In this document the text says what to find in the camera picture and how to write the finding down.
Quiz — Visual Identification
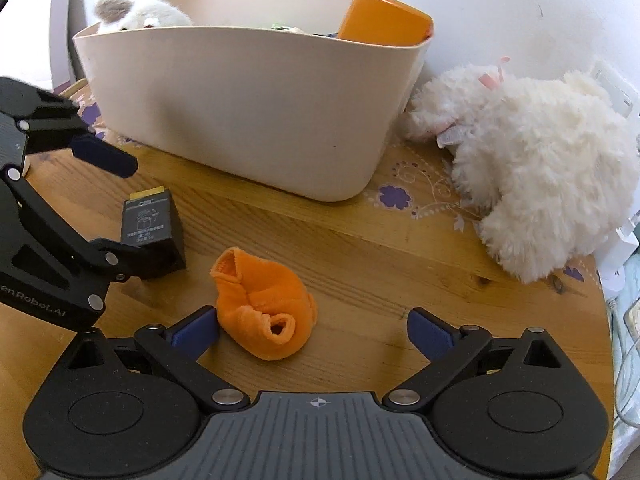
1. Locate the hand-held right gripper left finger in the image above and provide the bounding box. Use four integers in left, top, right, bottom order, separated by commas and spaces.
65, 305, 251, 415

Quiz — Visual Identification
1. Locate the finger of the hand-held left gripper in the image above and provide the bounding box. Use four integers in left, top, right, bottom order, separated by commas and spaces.
0, 77, 138, 179
10, 167, 146, 283

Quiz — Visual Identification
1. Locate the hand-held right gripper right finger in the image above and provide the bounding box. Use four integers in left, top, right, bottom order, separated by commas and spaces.
382, 307, 568, 413

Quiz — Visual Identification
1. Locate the small black box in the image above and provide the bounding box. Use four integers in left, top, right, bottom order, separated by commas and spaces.
121, 186, 187, 281

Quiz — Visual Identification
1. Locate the orange sock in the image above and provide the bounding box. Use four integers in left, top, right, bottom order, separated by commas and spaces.
210, 247, 318, 361

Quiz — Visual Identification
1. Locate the white fleece plush toy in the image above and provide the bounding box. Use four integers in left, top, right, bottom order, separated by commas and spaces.
95, 0, 193, 33

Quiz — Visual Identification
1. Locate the beige plastic storage bin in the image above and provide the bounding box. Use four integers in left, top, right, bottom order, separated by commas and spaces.
72, 0, 435, 203

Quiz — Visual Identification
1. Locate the orange box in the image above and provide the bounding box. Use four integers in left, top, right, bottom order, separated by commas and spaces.
337, 0, 435, 46

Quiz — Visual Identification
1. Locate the wooden desk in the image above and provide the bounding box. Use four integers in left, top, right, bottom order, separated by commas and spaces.
0, 80, 616, 480

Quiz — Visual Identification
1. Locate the white purple wardrobe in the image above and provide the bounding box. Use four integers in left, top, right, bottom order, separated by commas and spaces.
47, 0, 88, 88

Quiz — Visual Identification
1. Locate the white charger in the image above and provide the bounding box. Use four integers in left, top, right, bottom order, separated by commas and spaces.
597, 210, 640, 293

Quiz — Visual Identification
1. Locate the white fluffy plush dog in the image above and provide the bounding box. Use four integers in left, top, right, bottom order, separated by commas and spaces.
402, 57, 640, 283

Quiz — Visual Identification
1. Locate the white wall socket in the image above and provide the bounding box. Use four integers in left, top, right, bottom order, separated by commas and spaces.
590, 60, 640, 116

